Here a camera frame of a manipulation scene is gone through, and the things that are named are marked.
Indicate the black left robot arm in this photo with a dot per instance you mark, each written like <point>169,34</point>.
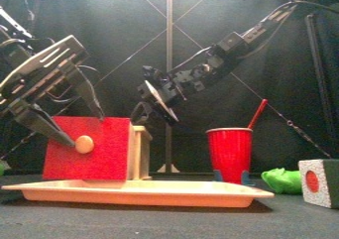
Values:
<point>14,28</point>

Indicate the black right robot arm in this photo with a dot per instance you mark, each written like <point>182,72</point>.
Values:
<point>261,26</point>

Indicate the pale wooden toy cabinet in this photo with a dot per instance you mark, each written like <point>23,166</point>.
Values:
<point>141,150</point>

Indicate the orange white small object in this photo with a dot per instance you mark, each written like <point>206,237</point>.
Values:
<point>106,150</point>

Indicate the red straw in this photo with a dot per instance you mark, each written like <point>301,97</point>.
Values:
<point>258,114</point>

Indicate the red plastic cup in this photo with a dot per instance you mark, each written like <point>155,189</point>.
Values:
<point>230,153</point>

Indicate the beige plastic tray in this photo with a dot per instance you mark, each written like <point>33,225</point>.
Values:
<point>146,193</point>

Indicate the blue cup holder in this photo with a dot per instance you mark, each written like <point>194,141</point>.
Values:
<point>246,178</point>

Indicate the black rectangular block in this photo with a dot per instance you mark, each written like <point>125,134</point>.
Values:
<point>320,183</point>

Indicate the grey vertical frame pole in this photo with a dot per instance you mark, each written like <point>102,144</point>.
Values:
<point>169,51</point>

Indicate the black frame side post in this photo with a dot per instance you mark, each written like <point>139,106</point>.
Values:
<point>320,84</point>

